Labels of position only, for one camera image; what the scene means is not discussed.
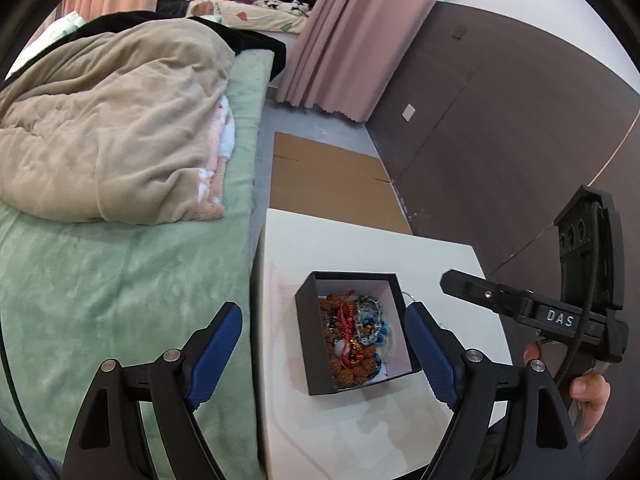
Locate white wall socket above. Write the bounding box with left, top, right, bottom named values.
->
left=401, top=104, right=416, bottom=122

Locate person's right hand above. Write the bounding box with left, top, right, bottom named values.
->
left=523, top=342, right=611, bottom=443

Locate black jewelry box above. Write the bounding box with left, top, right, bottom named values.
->
left=295, top=271, right=421, bottom=396

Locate black cloth on bed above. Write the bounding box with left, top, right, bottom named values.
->
left=1, top=11, right=286, bottom=90

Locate flat cardboard sheet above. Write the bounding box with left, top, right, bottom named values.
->
left=270, top=132, right=411, bottom=234

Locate brown bead bracelet red tassel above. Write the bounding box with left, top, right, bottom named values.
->
left=319, top=290, right=390, bottom=390

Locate black cable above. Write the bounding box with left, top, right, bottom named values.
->
left=552, top=199, right=604, bottom=386

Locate green bed sheet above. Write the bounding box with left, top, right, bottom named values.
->
left=1, top=50, right=272, bottom=460

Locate pink white cloth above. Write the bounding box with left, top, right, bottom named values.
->
left=196, top=96, right=235, bottom=220

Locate beige blanket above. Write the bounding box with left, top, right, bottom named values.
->
left=0, top=16, right=237, bottom=226

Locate floral patterned bedding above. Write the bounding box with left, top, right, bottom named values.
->
left=186, top=0, right=308, bottom=35

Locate dark bead chain bracelet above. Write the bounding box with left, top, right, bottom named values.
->
left=352, top=294, right=386, bottom=347

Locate pink curtain right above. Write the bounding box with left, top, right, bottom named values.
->
left=277, top=0, right=437, bottom=122

